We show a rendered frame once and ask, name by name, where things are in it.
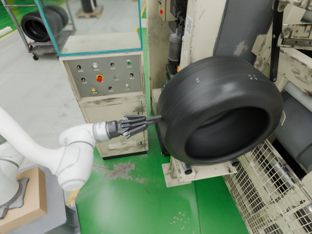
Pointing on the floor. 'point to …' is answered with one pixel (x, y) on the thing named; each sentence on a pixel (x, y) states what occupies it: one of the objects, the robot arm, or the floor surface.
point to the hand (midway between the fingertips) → (154, 120)
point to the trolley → (33, 31)
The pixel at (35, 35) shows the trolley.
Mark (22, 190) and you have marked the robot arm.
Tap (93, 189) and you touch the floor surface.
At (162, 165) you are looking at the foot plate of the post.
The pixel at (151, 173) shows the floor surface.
